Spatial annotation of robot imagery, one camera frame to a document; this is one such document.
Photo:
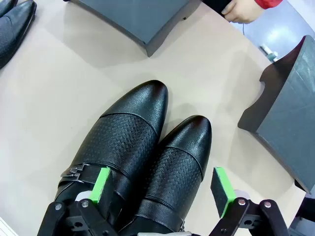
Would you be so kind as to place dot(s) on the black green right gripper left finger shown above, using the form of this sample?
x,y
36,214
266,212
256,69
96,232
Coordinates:
x,y
99,186

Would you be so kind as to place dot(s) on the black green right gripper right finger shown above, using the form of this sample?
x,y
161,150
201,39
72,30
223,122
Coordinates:
x,y
222,189

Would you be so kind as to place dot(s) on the black leather buckle shoe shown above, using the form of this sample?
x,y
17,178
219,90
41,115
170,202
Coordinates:
x,y
177,172
128,137
6,6
12,37

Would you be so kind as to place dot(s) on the person's left forearm red sleeve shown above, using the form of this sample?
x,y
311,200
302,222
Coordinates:
x,y
267,3

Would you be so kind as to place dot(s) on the person's left hand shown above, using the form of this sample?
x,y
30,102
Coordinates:
x,y
242,11

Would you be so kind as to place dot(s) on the white green floor device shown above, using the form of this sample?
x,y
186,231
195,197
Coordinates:
x,y
270,52

